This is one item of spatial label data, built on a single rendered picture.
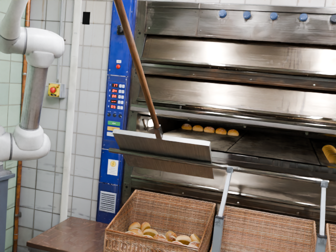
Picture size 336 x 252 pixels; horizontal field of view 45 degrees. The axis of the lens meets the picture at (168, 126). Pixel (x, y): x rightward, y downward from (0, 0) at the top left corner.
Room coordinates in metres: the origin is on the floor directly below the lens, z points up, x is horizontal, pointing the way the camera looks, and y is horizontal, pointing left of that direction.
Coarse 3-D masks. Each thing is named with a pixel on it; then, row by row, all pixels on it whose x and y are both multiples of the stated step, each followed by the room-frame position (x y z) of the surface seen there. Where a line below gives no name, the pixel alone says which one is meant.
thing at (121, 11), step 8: (120, 0) 1.52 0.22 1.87; (120, 8) 1.54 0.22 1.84; (120, 16) 1.56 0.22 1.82; (128, 24) 1.60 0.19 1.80; (128, 32) 1.62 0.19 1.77; (128, 40) 1.65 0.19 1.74; (136, 56) 1.72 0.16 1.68; (136, 64) 1.75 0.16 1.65; (136, 72) 1.80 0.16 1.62; (144, 80) 1.83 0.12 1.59; (144, 88) 1.86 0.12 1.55; (144, 96) 1.91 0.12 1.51; (152, 104) 1.96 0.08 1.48; (152, 112) 1.99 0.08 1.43; (152, 120) 2.04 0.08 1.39
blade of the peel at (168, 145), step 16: (128, 144) 2.29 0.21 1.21; (144, 144) 2.24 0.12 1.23; (160, 144) 2.20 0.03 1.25; (176, 144) 2.15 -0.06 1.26; (192, 144) 2.11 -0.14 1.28; (208, 144) 2.09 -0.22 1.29; (128, 160) 2.44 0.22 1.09; (144, 160) 2.39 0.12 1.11; (160, 160) 2.34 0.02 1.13; (208, 160) 2.19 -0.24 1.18; (208, 176) 2.33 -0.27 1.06
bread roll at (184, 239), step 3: (177, 237) 2.42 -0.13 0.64; (180, 237) 2.41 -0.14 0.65; (183, 237) 2.41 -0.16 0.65; (186, 237) 2.42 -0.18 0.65; (189, 237) 2.44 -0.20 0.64; (177, 240) 2.41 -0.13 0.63; (180, 240) 2.41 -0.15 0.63; (183, 240) 2.41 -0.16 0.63; (186, 240) 2.40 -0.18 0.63; (189, 240) 2.41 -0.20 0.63; (183, 243) 2.42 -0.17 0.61; (186, 243) 2.42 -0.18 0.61
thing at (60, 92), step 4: (48, 84) 2.81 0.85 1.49; (52, 84) 2.81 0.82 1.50; (56, 84) 2.80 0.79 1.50; (60, 84) 2.79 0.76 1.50; (64, 84) 2.84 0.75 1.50; (48, 88) 2.81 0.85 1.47; (56, 88) 2.80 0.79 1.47; (60, 88) 2.79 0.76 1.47; (64, 88) 2.84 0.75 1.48; (48, 92) 2.81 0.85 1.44; (56, 92) 2.80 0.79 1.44; (60, 92) 2.80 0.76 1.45; (64, 92) 2.85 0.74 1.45; (52, 96) 2.81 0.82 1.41; (56, 96) 2.79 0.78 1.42; (60, 96) 2.80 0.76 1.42; (64, 96) 2.85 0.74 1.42
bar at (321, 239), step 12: (144, 156) 2.29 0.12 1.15; (156, 156) 2.27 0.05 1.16; (168, 156) 2.26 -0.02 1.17; (216, 168) 2.18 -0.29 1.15; (228, 168) 2.14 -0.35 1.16; (240, 168) 2.14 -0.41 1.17; (252, 168) 2.13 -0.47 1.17; (228, 180) 2.11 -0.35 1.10; (300, 180) 2.05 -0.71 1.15; (312, 180) 2.03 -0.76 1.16; (324, 180) 2.01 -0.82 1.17; (324, 192) 1.99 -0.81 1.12; (324, 204) 1.94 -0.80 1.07; (216, 216) 1.95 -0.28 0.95; (324, 216) 1.89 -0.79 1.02; (216, 228) 1.94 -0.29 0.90; (216, 240) 1.93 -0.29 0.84; (324, 240) 1.80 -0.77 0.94
